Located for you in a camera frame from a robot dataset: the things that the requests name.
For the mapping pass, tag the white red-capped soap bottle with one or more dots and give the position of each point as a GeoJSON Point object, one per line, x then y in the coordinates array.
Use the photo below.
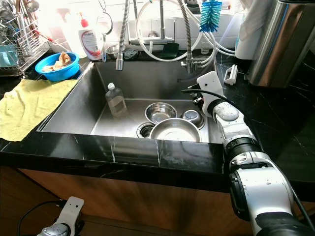
{"type": "Point", "coordinates": [91, 44]}

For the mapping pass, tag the wooden cabinet front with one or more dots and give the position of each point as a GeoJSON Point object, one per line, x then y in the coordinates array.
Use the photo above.
{"type": "Point", "coordinates": [152, 206]}

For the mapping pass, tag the white scrub brush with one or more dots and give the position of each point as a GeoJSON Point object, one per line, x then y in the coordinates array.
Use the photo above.
{"type": "Point", "coordinates": [230, 74]}

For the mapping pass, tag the tall stainless steel container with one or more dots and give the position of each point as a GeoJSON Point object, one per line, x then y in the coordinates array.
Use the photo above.
{"type": "Point", "coordinates": [283, 44]}

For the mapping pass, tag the steel sink drain strainer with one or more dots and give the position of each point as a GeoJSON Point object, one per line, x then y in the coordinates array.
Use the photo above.
{"type": "Point", "coordinates": [144, 131]}

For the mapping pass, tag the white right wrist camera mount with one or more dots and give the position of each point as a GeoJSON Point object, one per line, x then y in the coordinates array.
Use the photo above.
{"type": "Point", "coordinates": [210, 83]}

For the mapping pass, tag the small straight steel tap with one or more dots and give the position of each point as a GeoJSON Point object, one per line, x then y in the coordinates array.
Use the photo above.
{"type": "Point", "coordinates": [162, 24]}

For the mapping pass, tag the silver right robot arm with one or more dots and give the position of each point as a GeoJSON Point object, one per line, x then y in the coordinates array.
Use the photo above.
{"type": "Point", "coordinates": [256, 182]}

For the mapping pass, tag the brown food scraps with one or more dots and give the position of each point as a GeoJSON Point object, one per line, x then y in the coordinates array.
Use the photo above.
{"type": "Point", "coordinates": [63, 60]}

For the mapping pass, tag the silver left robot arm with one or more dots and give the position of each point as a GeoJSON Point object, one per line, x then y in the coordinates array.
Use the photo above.
{"type": "Point", "coordinates": [51, 231]}

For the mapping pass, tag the blue bottle brush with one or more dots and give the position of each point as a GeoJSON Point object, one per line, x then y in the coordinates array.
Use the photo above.
{"type": "Point", "coordinates": [210, 17]}

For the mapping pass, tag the stainless steel sink basin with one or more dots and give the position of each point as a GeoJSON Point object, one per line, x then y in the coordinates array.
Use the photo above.
{"type": "Point", "coordinates": [152, 78]}

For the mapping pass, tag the steel ladle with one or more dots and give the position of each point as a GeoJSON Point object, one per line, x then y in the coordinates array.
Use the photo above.
{"type": "Point", "coordinates": [32, 6]}

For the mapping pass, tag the wide rimmed steel bowl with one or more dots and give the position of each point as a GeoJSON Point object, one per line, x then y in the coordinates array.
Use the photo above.
{"type": "Point", "coordinates": [161, 112]}

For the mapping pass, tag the spring neck steel faucet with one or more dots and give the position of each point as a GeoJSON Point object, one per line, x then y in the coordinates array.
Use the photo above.
{"type": "Point", "coordinates": [120, 46]}

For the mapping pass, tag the small steel bowl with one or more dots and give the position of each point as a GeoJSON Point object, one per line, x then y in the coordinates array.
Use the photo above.
{"type": "Point", "coordinates": [114, 51]}

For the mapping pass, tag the dark green sponge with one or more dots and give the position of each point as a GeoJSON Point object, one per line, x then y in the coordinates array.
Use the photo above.
{"type": "Point", "coordinates": [170, 50]}

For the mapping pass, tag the clear plastic bottle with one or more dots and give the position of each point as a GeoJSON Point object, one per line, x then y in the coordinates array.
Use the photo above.
{"type": "Point", "coordinates": [116, 103]}

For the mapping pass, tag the blue plastic bowl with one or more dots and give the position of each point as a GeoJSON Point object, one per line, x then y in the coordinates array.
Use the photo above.
{"type": "Point", "coordinates": [54, 74]}

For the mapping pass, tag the yellow cleaning cloth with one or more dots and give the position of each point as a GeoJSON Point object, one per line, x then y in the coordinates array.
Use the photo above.
{"type": "Point", "coordinates": [29, 105]}

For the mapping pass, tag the teal plastic container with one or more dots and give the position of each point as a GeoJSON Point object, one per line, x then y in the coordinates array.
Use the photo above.
{"type": "Point", "coordinates": [7, 55]}

